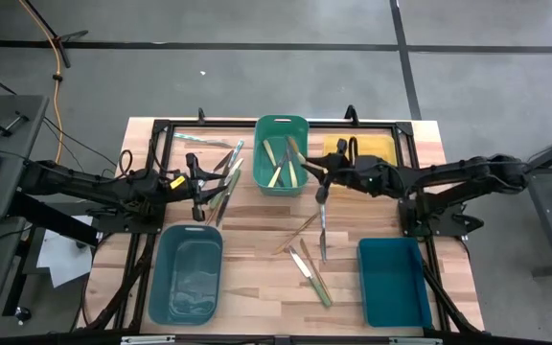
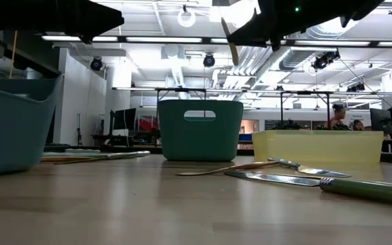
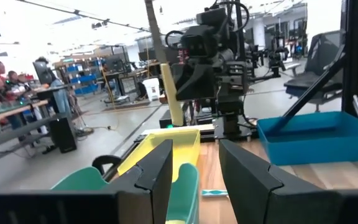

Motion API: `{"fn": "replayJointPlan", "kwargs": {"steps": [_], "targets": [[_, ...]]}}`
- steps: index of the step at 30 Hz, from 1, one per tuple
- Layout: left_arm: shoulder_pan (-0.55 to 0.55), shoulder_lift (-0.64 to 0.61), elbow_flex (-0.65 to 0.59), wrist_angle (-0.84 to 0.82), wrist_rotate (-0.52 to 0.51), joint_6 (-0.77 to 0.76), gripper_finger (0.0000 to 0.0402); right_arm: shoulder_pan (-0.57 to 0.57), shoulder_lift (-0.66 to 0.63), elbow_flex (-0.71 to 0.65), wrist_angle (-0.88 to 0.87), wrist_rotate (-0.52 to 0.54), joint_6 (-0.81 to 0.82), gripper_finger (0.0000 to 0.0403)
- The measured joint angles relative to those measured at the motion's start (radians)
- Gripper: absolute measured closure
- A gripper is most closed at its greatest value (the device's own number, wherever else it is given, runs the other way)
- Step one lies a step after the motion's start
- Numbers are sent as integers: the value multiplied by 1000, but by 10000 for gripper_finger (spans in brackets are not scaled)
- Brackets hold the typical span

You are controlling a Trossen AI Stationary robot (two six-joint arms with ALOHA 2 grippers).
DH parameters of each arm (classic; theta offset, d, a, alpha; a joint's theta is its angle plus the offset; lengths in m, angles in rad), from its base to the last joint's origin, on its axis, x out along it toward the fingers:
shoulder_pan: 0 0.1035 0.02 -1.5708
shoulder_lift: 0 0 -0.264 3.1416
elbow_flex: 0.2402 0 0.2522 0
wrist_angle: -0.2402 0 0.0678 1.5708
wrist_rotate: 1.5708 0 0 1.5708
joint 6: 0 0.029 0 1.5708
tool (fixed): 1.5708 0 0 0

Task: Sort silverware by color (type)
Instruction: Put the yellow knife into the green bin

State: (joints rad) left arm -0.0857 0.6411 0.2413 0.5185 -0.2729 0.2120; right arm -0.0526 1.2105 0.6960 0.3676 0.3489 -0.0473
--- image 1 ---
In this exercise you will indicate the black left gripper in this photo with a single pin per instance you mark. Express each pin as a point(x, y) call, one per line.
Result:
point(194, 189)

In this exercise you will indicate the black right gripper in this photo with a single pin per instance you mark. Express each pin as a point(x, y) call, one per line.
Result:
point(343, 172)

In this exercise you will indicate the iridescent table knife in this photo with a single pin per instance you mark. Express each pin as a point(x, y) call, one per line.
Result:
point(323, 235)

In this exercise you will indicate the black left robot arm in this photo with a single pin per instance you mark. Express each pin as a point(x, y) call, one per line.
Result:
point(89, 184)

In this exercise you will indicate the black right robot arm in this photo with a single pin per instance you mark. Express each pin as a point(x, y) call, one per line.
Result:
point(453, 175)

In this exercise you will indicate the yellow sticker label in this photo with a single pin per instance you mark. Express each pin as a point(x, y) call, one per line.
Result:
point(178, 182)

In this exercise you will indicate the yellow translucent plastic tray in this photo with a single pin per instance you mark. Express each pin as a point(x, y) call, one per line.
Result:
point(381, 148)

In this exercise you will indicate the deep blue rectangular bin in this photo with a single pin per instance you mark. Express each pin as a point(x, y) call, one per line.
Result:
point(393, 282)

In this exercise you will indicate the white paper sheets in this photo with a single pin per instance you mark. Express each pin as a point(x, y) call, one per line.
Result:
point(62, 259)

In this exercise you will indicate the grey side desk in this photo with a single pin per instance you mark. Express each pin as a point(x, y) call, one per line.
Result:
point(27, 103)

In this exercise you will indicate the black tripod stand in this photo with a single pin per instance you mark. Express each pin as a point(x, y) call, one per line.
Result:
point(72, 35)

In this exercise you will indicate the black caster knob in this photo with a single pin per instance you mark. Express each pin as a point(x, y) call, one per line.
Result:
point(23, 314)

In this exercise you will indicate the black metal table frame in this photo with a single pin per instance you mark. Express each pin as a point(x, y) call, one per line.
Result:
point(218, 124)

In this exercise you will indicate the silver metal bracket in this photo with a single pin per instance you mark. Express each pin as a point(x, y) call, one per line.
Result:
point(415, 341)
point(146, 340)

